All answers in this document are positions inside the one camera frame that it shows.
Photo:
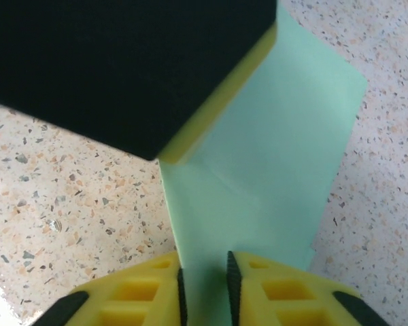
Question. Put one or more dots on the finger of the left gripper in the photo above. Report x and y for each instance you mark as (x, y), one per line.
(105, 68)

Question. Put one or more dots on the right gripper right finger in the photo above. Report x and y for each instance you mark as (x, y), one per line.
(255, 302)

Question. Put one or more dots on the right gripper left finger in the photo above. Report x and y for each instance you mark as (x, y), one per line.
(163, 299)

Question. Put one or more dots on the green paper sheet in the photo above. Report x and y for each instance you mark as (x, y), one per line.
(275, 153)

